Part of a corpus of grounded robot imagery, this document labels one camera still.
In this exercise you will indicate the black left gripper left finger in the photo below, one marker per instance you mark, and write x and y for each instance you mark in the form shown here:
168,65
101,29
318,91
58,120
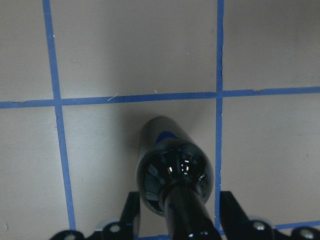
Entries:
130,218

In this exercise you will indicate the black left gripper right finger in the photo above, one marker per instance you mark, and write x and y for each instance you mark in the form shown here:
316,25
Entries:
233,219

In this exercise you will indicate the dark wine bottle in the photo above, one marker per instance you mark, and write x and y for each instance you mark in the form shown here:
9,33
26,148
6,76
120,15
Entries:
175,180

